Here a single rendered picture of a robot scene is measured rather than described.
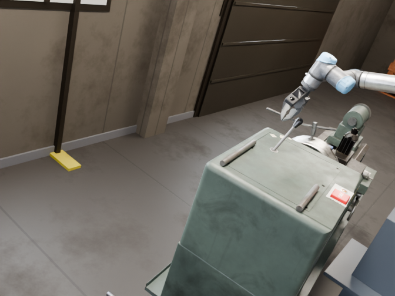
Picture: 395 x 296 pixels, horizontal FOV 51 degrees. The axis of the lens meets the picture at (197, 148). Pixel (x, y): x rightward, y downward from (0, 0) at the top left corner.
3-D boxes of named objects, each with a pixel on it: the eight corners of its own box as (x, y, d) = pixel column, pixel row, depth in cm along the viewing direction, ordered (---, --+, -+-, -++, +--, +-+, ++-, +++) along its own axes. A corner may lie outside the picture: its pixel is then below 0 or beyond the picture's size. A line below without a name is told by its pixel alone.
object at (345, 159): (343, 168, 241) (347, 161, 239) (327, 160, 245) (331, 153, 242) (351, 158, 258) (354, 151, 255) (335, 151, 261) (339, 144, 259)
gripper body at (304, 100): (303, 108, 194) (318, 87, 188) (298, 111, 187) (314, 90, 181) (290, 98, 196) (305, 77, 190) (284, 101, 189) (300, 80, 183)
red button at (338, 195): (344, 207, 146) (347, 202, 145) (328, 198, 148) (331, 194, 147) (348, 200, 150) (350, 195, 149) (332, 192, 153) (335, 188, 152)
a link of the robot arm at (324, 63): (335, 61, 172) (320, 50, 175) (319, 83, 178) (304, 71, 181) (341, 61, 178) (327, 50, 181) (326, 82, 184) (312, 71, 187)
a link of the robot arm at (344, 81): (362, 79, 177) (342, 64, 181) (352, 81, 169) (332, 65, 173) (351, 93, 181) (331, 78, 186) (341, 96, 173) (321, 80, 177)
